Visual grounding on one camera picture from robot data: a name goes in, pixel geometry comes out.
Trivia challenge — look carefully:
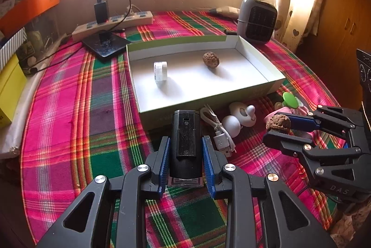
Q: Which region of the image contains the grey space heater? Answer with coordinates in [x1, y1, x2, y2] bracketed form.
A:
[237, 0, 278, 44]

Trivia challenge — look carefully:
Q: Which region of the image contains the green round lid case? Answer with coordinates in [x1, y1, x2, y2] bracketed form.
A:
[282, 92, 302, 109]

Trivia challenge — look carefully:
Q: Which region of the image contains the plaid cloth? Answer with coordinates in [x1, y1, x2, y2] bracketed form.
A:
[22, 10, 348, 248]

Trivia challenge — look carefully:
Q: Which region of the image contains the pencil-shaped pouch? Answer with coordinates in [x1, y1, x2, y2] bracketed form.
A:
[209, 5, 241, 19]

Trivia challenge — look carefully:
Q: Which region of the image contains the orange box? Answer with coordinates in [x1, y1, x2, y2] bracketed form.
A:
[0, 0, 60, 37]

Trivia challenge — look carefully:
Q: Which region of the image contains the black stamp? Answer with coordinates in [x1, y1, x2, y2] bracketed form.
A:
[169, 110, 203, 187]

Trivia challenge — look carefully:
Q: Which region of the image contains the black charger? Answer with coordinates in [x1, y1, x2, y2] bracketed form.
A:
[93, 0, 109, 25]

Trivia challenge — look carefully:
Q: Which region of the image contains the black smartphone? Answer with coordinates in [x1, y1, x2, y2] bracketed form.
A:
[83, 33, 132, 59]

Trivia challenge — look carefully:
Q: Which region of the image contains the white box with green sides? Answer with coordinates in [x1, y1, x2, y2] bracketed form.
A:
[127, 35, 286, 122]

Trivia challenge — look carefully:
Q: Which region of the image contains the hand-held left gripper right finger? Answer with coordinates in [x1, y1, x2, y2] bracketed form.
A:
[202, 135, 338, 248]

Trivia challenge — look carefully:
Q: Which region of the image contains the wooden cabinet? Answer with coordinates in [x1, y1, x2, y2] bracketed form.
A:
[301, 0, 371, 103]

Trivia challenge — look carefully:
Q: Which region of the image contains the white power strip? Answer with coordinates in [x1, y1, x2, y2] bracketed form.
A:
[71, 11, 154, 42]

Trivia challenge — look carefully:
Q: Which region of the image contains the white mushroom-shaped toy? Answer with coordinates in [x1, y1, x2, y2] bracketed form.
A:
[222, 102, 257, 138]

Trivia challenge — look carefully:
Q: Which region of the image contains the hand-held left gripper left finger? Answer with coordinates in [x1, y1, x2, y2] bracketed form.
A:
[35, 136, 171, 248]

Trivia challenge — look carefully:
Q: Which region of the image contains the white usb cable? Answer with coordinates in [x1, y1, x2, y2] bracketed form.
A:
[200, 104, 237, 158]

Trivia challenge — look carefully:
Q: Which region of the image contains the yellow box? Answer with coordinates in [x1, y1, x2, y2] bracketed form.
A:
[0, 61, 28, 128]

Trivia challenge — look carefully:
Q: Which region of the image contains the thin black cable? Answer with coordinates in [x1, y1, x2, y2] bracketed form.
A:
[29, 41, 87, 74]

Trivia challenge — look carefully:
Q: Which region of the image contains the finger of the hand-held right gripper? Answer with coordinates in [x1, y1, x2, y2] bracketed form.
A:
[287, 104, 364, 138]
[262, 130, 363, 179]

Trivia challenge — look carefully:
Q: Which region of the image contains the striped box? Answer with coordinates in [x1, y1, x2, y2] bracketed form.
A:
[0, 27, 27, 71]

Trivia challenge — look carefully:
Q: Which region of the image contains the brown walnut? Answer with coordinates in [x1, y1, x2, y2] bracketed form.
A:
[202, 52, 221, 69]
[266, 114, 291, 132]

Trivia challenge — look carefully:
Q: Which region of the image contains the clear storage container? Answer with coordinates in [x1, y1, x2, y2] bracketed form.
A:
[17, 9, 61, 71]

